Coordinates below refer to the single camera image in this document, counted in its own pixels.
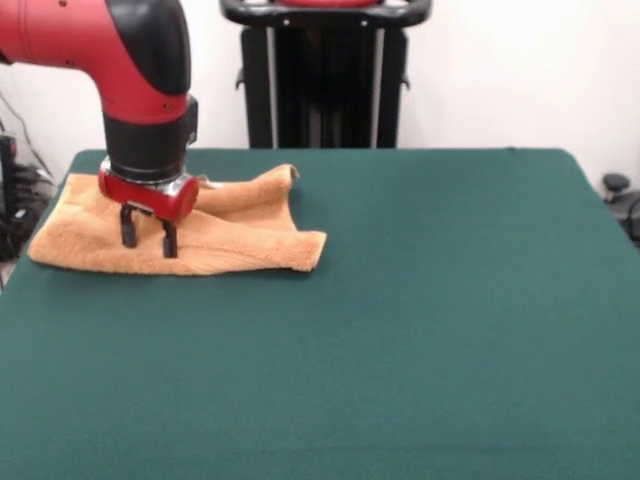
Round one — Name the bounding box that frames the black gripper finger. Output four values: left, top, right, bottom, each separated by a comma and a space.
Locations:
160, 218, 180, 260
118, 201, 140, 250

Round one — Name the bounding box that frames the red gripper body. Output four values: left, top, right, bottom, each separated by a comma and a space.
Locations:
96, 158, 201, 223

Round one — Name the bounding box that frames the tan terry towel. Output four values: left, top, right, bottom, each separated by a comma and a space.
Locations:
28, 163, 329, 277

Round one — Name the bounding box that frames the black power strip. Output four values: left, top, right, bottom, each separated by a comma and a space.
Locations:
12, 165, 56, 236

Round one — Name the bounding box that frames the black chair caster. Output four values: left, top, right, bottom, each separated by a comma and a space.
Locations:
602, 173, 632, 204

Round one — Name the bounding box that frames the black chair base leg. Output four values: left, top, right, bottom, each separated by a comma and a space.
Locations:
613, 192, 640, 246

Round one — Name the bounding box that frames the grey cable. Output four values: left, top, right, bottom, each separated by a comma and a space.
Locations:
0, 92, 54, 181

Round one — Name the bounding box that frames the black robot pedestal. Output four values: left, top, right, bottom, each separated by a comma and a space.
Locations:
218, 0, 430, 150

